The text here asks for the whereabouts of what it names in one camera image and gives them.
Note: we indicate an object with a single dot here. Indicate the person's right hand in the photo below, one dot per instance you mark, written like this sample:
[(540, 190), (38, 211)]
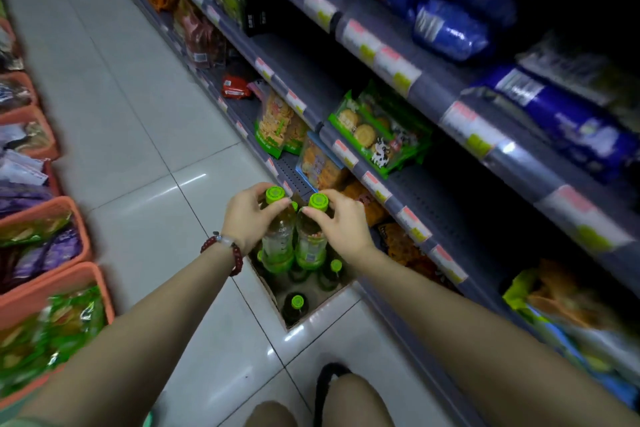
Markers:
[(350, 231)]

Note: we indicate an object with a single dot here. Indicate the person's left hand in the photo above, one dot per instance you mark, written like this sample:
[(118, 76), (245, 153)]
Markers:
[(245, 221)]

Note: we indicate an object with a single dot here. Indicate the person's left thumb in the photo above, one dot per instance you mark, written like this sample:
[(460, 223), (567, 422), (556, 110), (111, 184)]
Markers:
[(277, 211)]

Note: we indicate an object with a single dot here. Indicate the person's right thumb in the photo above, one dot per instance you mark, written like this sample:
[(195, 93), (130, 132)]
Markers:
[(316, 216)]

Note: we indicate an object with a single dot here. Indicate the green cap tea bottle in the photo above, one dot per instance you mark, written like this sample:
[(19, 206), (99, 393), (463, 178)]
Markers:
[(262, 264), (311, 246), (331, 275), (296, 306), (278, 246)]

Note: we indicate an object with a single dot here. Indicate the person's left forearm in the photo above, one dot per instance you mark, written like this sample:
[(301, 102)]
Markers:
[(135, 336)]

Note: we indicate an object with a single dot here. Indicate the person's right forearm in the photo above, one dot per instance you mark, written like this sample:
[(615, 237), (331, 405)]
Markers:
[(475, 341)]

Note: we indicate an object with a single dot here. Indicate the blue edged biscuit packet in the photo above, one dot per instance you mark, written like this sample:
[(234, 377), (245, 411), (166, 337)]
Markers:
[(320, 166)]

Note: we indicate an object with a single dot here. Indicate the orange fried snack packet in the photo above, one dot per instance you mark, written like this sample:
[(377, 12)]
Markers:
[(372, 209), (400, 244)]

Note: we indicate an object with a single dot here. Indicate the green edged biscuit packet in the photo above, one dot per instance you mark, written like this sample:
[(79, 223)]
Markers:
[(272, 124), (296, 134)]

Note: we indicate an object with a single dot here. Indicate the cardboard bottle box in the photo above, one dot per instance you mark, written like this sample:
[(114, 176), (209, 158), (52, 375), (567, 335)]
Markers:
[(320, 299)]

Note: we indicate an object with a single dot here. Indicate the green cookie packet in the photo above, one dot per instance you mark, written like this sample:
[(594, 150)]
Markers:
[(372, 134)]

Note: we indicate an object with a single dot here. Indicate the small red snack packet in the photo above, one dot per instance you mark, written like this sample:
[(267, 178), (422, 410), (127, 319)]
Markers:
[(235, 87)]

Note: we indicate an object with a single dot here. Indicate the grey metal shelf unit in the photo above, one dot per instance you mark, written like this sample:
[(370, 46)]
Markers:
[(310, 59)]

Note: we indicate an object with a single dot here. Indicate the black shoe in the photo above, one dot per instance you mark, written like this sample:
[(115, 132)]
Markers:
[(325, 381)]

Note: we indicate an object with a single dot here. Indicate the brown red snack packets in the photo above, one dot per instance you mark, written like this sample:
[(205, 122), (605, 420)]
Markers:
[(200, 39)]

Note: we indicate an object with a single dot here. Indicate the person's right leg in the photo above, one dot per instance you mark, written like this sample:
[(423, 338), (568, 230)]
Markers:
[(357, 404)]

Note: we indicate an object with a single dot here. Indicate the person's leg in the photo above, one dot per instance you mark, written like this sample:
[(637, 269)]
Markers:
[(357, 404), (272, 416)]

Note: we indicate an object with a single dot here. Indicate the person's left leg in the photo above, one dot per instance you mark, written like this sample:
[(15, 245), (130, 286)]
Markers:
[(272, 416)]

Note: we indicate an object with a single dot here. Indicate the black box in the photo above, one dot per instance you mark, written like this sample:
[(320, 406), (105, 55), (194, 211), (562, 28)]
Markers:
[(256, 4)]

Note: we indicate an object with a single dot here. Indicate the blue packet with white label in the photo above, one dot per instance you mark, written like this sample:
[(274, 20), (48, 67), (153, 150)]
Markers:
[(450, 30)]

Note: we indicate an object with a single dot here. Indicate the purple packets in basket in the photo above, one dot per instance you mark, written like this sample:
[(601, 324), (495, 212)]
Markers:
[(45, 254)]

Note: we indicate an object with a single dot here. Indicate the row of orange plastic baskets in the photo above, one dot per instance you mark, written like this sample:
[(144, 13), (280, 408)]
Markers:
[(30, 299)]

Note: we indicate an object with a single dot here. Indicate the green packets in basket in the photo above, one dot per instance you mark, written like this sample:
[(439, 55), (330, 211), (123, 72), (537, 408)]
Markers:
[(45, 336)]

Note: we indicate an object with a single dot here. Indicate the long purple blue packet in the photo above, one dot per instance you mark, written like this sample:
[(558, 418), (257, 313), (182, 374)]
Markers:
[(565, 119)]

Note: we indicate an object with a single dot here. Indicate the dark blue packet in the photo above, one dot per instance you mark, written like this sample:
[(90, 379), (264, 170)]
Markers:
[(485, 1)]

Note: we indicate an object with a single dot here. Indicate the yellow orange snack packets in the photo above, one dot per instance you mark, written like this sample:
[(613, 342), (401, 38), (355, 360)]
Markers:
[(575, 311)]

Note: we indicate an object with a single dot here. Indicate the clear plastic packet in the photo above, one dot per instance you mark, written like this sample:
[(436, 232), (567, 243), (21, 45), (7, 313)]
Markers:
[(575, 66)]

